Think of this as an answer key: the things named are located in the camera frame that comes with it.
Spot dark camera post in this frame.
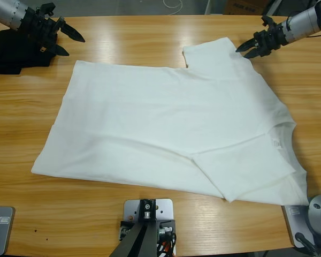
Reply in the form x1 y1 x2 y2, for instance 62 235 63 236
109 221 158 257

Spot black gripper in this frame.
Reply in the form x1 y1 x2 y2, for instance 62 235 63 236
22 7 86 57
235 23 290 59

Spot white floor cable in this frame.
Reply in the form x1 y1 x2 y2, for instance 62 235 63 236
163 0 183 13

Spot cardboard box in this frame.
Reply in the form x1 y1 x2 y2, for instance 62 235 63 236
223 0 265 16

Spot grey base plate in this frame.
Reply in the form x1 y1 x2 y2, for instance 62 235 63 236
0 205 16 256
281 205 311 248

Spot white Unitree t-shirt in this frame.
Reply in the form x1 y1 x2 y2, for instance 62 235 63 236
30 37 310 207

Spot folded black clothes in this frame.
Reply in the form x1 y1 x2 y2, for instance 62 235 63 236
0 28 59 75

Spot orange and black cables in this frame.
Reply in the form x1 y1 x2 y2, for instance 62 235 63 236
155 233 179 257

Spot black side bracket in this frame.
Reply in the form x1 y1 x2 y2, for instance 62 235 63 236
156 218 177 238
119 219 136 240

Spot black clamp with pulley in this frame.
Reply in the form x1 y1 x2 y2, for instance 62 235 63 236
138 198 158 222

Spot black base cable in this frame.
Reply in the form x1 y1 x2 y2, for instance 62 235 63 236
294 232 320 257

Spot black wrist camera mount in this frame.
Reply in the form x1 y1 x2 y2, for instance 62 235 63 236
261 15 278 30
36 2 56 17

